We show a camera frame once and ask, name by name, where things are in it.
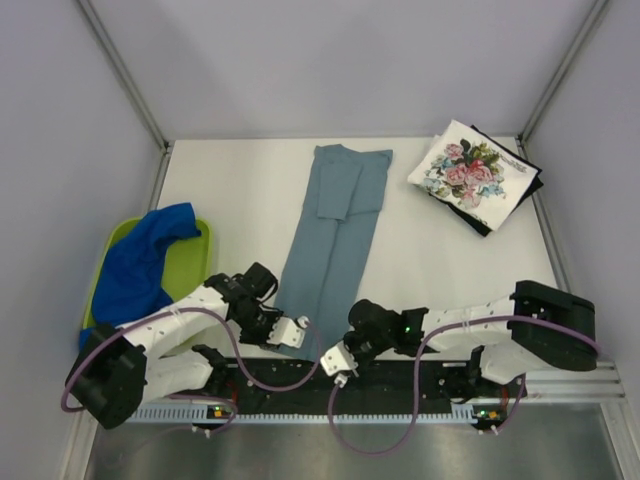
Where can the light blue cable duct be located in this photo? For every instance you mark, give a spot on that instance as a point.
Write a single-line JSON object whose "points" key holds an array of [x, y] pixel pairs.
{"points": [[202, 413]]}

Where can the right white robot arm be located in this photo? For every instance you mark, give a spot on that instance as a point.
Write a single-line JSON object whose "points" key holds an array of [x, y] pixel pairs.
{"points": [[532, 328]]}

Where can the white floral folded t shirt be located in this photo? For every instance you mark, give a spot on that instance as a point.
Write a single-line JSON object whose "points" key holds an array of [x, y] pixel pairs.
{"points": [[470, 172]]}

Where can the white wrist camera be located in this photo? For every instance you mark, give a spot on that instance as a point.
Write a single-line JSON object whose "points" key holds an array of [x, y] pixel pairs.
{"points": [[288, 332], [339, 363]]}

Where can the royal blue t shirt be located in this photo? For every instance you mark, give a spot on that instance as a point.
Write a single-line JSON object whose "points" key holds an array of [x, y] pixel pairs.
{"points": [[129, 287]]}

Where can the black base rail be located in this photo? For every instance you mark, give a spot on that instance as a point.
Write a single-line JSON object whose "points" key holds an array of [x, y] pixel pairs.
{"points": [[384, 387]]}

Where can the left aluminium frame post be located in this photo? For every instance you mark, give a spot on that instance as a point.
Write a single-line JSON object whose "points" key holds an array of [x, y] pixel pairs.
{"points": [[121, 72]]}

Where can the right aluminium frame post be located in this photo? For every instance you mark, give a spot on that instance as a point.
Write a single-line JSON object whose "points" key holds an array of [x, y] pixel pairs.
{"points": [[579, 42]]}

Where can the green plastic tray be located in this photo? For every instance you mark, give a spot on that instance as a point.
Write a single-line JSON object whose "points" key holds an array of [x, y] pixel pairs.
{"points": [[187, 263]]}

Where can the grey-blue t shirt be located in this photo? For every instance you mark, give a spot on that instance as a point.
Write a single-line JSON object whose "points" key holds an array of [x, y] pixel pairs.
{"points": [[329, 252]]}

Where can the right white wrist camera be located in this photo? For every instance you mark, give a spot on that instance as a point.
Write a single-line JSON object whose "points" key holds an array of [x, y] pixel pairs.
{"points": [[339, 363]]}

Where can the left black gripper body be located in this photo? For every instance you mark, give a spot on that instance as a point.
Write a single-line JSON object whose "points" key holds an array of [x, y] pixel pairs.
{"points": [[256, 325]]}

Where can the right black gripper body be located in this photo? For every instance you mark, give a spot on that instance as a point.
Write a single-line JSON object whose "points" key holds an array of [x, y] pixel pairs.
{"points": [[365, 348]]}

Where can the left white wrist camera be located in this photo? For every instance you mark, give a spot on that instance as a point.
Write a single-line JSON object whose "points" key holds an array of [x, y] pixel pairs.
{"points": [[288, 332]]}

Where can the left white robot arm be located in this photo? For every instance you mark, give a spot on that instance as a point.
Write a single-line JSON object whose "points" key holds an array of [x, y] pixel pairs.
{"points": [[121, 368]]}

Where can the aluminium frame post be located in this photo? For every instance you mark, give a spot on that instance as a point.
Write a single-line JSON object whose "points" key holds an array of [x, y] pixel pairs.
{"points": [[121, 72], [579, 42]]}

